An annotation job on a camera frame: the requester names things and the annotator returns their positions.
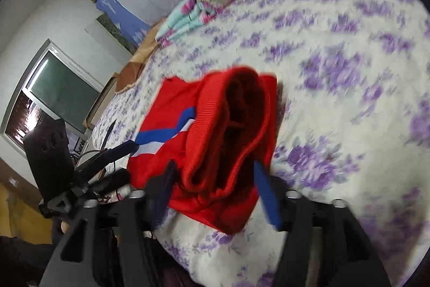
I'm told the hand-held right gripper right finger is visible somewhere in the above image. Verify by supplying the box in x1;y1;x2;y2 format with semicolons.
254;161;392;287

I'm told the colourful floral folded blanket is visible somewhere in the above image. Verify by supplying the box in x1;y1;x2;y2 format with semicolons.
156;0;254;47

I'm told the sliding glass window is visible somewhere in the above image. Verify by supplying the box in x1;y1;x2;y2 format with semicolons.
2;38;106;156

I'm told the person's left hand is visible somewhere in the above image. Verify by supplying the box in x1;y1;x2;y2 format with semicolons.
51;219;73;235

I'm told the green landscape wall poster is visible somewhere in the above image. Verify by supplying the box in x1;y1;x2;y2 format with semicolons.
97;15;135;54

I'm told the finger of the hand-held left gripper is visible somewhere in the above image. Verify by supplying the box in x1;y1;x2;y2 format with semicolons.
89;170;131;195
76;141;140;173

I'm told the orange brown blanket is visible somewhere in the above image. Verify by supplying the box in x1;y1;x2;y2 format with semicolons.
116;21;162;93

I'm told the red sweater with blue stripe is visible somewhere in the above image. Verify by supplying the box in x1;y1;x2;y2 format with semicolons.
127;66;279;235

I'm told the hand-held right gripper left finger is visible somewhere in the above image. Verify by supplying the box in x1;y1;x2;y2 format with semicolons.
38;160;178;287

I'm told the wooden board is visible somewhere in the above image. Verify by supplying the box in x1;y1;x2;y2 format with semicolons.
85;72;118;130

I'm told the purple floral bedsheet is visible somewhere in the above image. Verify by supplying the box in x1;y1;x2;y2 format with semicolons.
89;0;430;287

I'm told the blue wall poster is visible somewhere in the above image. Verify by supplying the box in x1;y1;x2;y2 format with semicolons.
94;0;152;45

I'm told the person's left forearm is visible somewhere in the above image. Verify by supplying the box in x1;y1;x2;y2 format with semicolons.
0;235;59;287

